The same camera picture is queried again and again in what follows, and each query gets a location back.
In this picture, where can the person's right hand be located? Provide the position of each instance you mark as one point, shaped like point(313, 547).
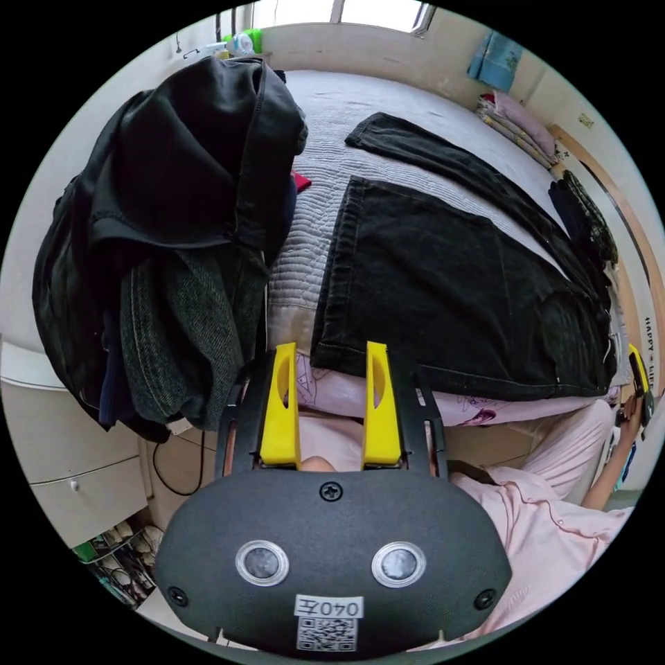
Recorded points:
point(629, 413)

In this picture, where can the pile of dark clothes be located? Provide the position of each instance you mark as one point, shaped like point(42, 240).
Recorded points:
point(584, 218)

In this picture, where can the stack of folded pink bedding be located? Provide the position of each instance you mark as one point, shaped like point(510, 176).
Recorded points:
point(519, 122)

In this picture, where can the person's body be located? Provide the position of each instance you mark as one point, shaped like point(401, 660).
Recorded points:
point(540, 530)

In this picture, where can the bed with grey quilt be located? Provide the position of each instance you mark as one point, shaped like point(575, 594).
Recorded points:
point(332, 119)

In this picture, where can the white cupboard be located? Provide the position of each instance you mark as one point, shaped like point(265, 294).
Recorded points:
point(62, 447)

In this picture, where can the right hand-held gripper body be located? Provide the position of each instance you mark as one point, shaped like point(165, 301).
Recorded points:
point(647, 413)

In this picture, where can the window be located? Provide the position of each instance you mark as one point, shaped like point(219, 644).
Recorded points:
point(379, 10)

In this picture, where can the blue curtain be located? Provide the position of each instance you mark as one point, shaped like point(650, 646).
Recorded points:
point(494, 59)

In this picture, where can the black long pants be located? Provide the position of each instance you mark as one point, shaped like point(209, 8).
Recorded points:
point(447, 291)

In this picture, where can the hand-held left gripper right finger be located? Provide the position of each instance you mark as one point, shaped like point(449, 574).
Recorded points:
point(380, 426)

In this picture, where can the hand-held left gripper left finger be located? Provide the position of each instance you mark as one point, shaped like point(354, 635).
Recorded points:
point(279, 421)

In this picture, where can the red cloth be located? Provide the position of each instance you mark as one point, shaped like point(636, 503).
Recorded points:
point(301, 182)

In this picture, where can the shoe rack with shoes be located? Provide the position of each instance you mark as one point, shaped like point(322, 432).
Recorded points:
point(122, 561)

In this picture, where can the person's right forearm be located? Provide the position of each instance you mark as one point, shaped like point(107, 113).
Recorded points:
point(610, 467)

